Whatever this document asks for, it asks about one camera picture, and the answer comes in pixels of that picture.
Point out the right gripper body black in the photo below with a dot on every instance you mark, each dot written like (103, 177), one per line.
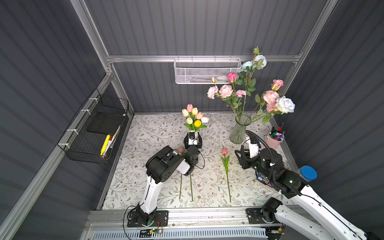
(241, 156)

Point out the white ribbed ceramic vase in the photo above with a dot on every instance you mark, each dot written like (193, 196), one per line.
(196, 136)

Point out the dark pink tulip stem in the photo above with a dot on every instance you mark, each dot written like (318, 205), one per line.
(225, 160)

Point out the light pink tulip stem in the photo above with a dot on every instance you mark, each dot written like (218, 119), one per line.
(181, 151)

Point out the peach pink tulip stem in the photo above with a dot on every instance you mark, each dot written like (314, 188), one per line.
(191, 188)

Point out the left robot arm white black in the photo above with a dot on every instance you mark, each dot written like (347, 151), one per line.
(161, 166)

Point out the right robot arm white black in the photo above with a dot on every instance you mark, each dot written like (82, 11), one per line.
(297, 205)

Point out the tulip bouquet in vase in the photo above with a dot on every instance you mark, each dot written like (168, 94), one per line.
(195, 120)

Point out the clear glass vase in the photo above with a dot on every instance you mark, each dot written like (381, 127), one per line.
(238, 134)

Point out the rose bouquet in glass vase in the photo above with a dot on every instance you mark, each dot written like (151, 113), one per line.
(240, 87)

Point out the blue printed card pack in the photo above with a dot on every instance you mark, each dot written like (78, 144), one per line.
(265, 182)

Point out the pink pen holder cup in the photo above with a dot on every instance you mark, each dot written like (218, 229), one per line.
(272, 143)

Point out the markers in pink cup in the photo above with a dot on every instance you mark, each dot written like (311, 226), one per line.
(277, 133)

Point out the clear jar blue lid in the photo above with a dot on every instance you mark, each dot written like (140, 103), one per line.
(307, 173)

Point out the yellow marker in basket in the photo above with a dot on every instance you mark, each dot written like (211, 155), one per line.
(105, 144)

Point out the black notebook in basket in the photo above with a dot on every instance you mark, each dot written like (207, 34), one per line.
(106, 123)

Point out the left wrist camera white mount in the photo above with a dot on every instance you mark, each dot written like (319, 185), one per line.
(191, 140)

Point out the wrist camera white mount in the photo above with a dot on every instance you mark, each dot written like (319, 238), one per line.
(191, 140)
(254, 149)

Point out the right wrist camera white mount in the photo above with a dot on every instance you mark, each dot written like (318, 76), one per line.
(254, 149)

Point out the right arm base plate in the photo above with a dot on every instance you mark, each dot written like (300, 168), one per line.
(261, 216)

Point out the white wire mesh basket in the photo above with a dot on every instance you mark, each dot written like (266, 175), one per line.
(200, 71)

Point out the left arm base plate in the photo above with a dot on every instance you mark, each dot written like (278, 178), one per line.
(136, 219)

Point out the black wire wall basket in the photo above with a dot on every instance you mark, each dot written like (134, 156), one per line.
(83, 146)

